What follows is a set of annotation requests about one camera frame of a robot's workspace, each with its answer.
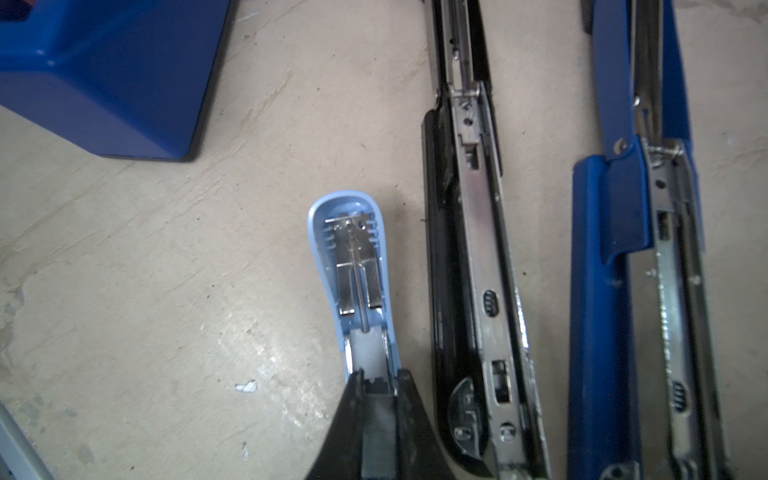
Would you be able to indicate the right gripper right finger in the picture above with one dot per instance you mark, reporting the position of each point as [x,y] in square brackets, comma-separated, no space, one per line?
[419,452]

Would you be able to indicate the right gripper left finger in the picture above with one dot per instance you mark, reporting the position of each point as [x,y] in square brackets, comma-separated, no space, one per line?
[340,457]

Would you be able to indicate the blue and black stapler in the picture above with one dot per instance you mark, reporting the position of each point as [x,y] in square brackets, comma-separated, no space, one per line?
[643,391]

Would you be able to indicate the blue tape dispenser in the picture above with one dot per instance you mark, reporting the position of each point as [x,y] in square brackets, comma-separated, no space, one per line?
[122,79]

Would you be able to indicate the grey staple strip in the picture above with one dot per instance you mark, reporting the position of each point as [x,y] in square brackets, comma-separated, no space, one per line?
[379,446]

